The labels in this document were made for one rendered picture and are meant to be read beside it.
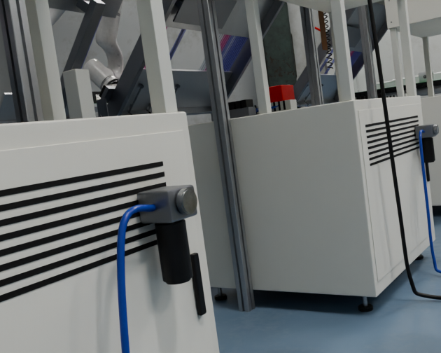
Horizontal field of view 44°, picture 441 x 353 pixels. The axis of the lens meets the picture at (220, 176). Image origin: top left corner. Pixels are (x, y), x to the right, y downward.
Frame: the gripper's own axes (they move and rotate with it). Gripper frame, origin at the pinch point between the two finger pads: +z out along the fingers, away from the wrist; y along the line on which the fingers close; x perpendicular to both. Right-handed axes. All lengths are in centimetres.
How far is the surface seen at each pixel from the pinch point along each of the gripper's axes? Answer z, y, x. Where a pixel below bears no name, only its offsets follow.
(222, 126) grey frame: 50, 25, 32
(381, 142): 88, 3, 53
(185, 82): 4.7, -15.8, 16.6
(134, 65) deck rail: 6.2, 21.0, 25.1
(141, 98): 4.7, 6.5, 9.4
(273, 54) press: -114, -321, -33
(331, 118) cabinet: 77, 21, 55
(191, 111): 7.8, -26.5, 3.5
